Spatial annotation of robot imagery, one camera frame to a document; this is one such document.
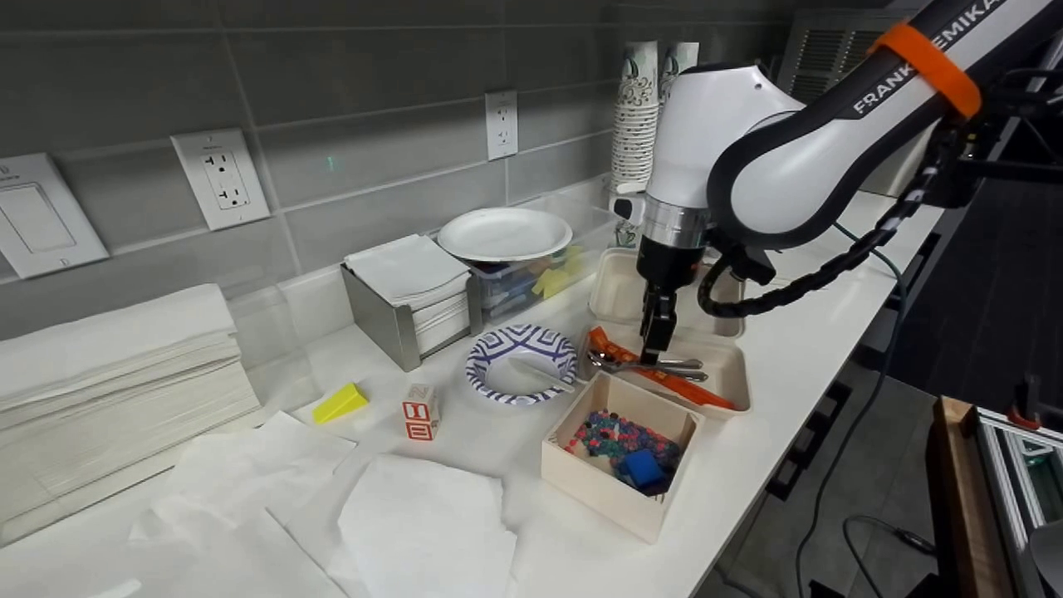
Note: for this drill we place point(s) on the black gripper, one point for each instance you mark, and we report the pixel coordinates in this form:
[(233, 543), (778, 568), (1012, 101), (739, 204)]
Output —
[(670, 266)]

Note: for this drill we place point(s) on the silver spoon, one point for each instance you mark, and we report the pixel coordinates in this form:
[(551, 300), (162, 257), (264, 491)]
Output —
[(609, 359), (681, 359)]

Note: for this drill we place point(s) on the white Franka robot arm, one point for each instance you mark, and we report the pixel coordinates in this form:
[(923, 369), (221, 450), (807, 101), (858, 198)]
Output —
[(776, 154)]

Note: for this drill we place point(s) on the silver spoon in food pack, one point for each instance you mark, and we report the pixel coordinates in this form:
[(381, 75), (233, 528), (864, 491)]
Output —
[(609, 359)]

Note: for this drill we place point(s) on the beige clamshell food pack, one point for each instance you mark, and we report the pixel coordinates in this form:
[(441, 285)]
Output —
[(725, 383)]

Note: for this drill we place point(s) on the orange plastic utensil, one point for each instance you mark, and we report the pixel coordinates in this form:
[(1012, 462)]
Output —
[(691, 388)]

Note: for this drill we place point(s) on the blue patterned paper bowl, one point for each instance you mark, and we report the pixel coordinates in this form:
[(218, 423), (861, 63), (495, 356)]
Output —
[(522, 368)]

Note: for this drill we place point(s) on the clear plastic container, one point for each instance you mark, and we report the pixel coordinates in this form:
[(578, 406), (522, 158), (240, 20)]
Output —
[(517, 286)]

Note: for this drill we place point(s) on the blue block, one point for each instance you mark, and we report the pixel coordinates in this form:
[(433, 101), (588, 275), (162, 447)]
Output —
[(643, 468)]

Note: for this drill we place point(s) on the wooden box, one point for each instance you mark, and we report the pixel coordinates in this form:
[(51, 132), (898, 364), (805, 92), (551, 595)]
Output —
[(603, 476)]

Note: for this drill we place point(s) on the tall paper cup stack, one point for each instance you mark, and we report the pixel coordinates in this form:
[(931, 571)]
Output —
[(678, 54), (635, 110)]

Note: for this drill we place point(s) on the metal napkin holder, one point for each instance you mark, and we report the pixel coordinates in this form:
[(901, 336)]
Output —
[(403, 300)]

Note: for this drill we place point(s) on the white tissue sheet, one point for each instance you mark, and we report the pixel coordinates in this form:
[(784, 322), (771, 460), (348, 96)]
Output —
[(221, 509), (425, 525)]

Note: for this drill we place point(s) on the yellow block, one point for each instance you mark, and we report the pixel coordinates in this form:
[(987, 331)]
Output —
[(335, 403)]

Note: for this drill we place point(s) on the black tripod stand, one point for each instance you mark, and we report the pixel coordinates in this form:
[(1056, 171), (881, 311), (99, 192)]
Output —
[(1013, 154)]

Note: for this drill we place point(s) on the white paper towel stack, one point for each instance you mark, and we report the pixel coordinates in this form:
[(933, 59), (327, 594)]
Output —
[(109, 388)]

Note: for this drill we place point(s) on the white wall outlet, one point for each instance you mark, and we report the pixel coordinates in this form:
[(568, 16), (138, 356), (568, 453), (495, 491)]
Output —
[(500, 123), (221, 178)]

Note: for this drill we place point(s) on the aluminium frame wooden cart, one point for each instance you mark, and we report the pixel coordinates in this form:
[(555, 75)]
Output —
[(997, 499)]

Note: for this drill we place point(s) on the white light switch plate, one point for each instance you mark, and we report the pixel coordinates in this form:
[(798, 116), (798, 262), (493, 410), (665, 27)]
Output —
[(33, 216)]

